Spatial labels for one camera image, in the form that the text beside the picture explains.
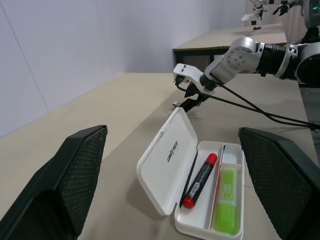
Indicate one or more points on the white plastic pencil case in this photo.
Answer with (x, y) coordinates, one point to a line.
(160, 180)

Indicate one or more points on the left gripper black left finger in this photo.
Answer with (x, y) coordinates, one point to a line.
(55, 190)

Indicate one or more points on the background humanoid robot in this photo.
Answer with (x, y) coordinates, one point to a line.
(312, 15)

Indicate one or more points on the black pen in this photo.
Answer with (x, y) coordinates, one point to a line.
(188, 178)

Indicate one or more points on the green highlighter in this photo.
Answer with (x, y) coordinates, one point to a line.
(225, 207)

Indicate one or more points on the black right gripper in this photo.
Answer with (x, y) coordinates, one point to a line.
(201, 96)

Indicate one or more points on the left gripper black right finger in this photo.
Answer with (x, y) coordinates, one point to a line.
(287, 187)

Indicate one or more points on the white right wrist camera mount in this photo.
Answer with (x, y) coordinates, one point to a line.
(190, 72)

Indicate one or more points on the thin blue pen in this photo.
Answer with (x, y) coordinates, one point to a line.
(223, 148)

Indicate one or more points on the beige background table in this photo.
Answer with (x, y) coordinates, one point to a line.
(225, 40)

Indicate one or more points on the red and black marker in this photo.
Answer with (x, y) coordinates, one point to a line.
(200, 181)

